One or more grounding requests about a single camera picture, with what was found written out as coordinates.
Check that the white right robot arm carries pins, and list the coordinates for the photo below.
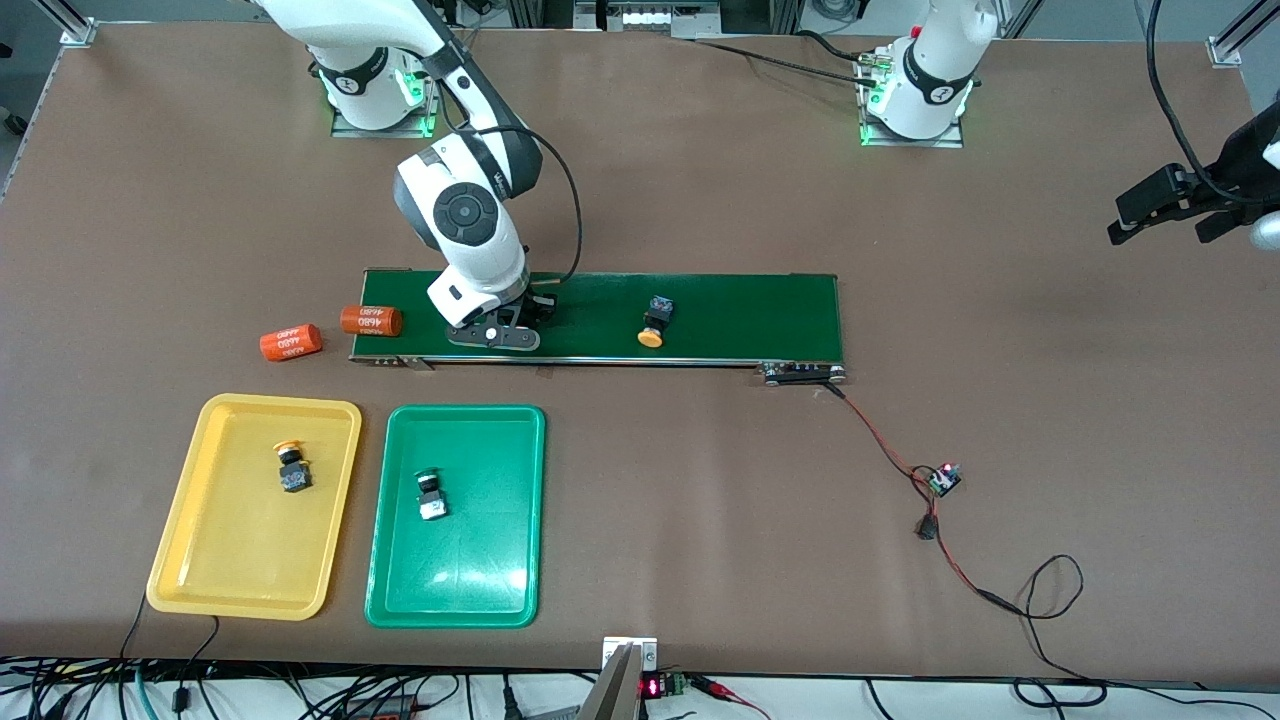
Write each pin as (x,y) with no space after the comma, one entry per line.
(480,250)

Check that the silver mounting bracket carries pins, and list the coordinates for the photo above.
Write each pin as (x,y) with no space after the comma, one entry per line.
(645,648)

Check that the yellow plastic tray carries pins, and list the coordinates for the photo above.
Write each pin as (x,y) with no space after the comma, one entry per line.
(240,540)

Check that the small controller circuit board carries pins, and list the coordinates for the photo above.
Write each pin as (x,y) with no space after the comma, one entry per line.
(944,480)

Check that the aluminium frame rack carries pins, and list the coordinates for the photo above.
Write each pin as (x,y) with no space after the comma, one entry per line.
(660,15)

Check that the green push button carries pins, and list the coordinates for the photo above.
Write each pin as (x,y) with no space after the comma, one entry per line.
(432,500)

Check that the green conveyor belt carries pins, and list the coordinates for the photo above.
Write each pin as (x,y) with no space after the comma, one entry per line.
(740,315)

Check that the orange 4680 battery cylinder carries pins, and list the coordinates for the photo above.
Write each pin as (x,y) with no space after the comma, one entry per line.
(371,321)
(291,343)

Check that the green plastic tray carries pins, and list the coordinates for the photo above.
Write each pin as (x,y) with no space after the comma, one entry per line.
(470,560)

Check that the red clip lead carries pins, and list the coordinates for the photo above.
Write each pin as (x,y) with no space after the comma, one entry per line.
(720,688)

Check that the yellow push button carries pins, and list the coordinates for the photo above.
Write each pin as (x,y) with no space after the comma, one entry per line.
(655,322)
(293,475)

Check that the red digit display module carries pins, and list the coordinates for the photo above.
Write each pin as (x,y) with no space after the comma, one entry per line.
(655,687)

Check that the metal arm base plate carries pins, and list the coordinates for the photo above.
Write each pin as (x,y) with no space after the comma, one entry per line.
(345,128)
(915,142)

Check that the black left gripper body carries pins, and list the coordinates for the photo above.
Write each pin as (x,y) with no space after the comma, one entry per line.
(1237,163)

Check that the aluminium corner profile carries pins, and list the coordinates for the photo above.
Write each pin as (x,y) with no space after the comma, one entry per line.
(75,28)
(1235,40)

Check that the grey camera stand beam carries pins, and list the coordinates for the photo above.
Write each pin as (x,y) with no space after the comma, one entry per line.
(612,695)

